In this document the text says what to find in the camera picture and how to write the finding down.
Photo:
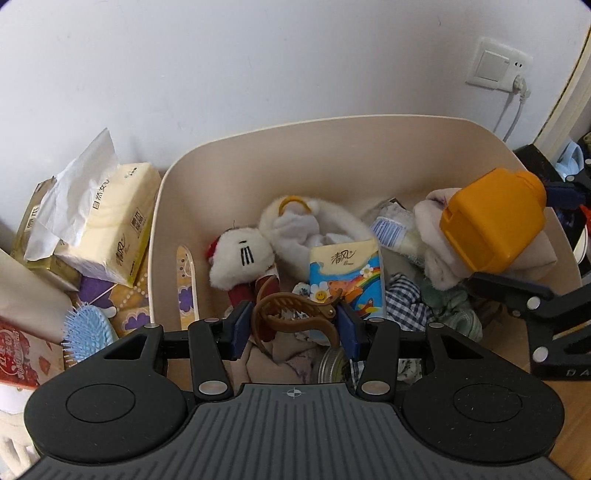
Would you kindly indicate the gold tissue box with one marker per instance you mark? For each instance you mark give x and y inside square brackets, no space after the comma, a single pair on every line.
[27,221]

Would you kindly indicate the white cat plush toy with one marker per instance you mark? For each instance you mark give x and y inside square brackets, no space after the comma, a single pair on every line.
[240,254]

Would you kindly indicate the white fluffy pom-pom hat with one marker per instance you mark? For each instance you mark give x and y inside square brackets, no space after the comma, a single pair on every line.
[286,230]

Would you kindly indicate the white thermos bottle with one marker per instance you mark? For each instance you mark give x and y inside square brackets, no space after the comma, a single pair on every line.
[27,295]

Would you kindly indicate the yellow tissue pack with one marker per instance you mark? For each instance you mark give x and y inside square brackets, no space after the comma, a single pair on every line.
[120,221]

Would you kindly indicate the round floral tin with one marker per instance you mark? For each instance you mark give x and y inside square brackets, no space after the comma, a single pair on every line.
[332,367]

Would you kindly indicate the blue checked cloth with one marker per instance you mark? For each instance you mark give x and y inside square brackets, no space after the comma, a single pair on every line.
[406,309]

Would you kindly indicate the red carton box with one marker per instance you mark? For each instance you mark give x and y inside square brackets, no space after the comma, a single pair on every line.
[23,355]

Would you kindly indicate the black stool with purple print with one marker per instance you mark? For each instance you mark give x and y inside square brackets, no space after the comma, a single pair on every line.
[531,159]

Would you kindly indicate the small colourful tissue pack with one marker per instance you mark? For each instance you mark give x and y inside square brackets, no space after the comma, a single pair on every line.
[346,272]

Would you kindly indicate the plain pink cloth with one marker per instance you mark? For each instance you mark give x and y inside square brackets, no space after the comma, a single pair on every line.
[434,249]

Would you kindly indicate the green scrunchie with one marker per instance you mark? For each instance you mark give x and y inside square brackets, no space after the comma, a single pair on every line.
[457,318]

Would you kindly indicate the beige shelf unit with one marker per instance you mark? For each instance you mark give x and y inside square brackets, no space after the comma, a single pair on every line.
[563,110]

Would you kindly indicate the blue hairbrush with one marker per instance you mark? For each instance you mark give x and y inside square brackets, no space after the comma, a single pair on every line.
[87,330]

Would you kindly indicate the white wall switch socket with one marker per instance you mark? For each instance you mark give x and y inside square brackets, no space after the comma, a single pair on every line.
[494,62]

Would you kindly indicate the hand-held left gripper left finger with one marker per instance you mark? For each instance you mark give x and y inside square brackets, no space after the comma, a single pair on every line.
[240,330]

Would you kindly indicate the pink cloth with purple print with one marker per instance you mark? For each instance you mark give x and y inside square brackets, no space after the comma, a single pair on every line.
[286,360]

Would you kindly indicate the clear toothbrush package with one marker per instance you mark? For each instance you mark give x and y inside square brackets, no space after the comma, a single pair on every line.
[392,230]

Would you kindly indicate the brown hair claw clip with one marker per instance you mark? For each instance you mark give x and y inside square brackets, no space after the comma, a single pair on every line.
[295,318]

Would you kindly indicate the light blue headphones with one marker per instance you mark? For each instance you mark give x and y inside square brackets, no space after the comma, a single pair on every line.
[570,159]

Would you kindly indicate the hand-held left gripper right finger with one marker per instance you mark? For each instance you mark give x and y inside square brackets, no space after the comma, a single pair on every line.
[348,330]

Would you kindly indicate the white bowl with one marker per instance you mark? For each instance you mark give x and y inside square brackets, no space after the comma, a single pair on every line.
[584,249]

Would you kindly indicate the orange plastic container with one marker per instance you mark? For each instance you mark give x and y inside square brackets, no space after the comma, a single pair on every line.
[489,221]

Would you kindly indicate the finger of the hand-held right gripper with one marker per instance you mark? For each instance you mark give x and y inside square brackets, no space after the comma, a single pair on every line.
[565,194]
[508,288]

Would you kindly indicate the beige plastic storage bin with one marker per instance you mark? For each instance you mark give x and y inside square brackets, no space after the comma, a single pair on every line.
[323,157]

